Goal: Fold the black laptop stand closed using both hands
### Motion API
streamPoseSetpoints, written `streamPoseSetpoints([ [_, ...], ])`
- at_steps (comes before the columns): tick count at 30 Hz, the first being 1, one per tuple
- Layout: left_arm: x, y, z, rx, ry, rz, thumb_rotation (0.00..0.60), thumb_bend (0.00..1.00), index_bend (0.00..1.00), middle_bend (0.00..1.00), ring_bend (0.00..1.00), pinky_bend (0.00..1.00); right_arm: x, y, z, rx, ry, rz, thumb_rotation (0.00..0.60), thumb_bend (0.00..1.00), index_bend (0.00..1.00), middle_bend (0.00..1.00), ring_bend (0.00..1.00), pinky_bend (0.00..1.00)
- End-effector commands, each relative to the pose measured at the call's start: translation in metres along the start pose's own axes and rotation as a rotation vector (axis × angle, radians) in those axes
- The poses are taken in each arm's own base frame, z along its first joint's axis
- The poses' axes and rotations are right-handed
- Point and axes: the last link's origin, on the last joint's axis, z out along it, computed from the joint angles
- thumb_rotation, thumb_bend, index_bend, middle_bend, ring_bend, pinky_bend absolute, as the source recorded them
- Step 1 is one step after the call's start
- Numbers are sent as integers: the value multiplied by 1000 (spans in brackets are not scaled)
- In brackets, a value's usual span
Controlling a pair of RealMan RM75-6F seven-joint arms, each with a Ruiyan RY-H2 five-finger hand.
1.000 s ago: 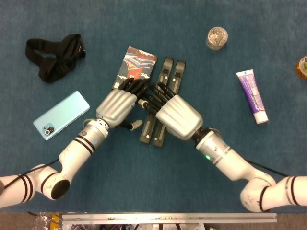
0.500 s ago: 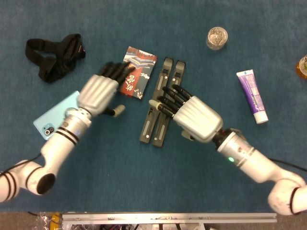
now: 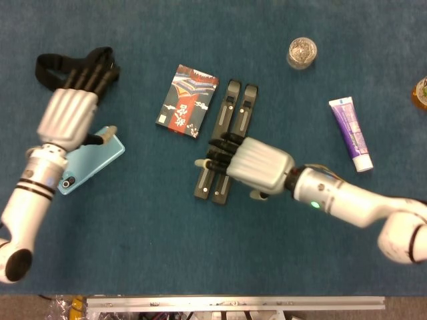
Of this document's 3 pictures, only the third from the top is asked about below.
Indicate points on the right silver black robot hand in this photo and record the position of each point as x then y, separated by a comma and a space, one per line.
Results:
260, 166

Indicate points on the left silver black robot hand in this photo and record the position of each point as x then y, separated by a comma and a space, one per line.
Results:
65, 116

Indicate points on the black folding laptop stand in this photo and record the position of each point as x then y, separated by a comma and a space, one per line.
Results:
233, 113

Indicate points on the dark patterned red-striped book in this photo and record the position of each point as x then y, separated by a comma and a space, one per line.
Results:
187, 100

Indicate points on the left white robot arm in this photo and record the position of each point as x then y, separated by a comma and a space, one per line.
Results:
26, 206

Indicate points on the light blue smartphone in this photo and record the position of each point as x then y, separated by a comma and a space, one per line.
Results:
96, 160

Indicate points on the purple white toothpaste tube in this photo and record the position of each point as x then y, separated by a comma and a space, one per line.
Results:
352, 133

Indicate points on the clear jar of metal clips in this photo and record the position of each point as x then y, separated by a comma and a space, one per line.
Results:
302, 53

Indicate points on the amber bottle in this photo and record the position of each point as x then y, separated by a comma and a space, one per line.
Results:
421, 95

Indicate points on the yellow object under table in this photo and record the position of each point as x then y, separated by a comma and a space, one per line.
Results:
76, 306

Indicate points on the clear crumpled plastic bag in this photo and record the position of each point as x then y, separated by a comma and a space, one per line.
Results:
56, 310

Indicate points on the aluminium profile rail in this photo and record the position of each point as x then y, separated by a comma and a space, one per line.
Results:
233, 303

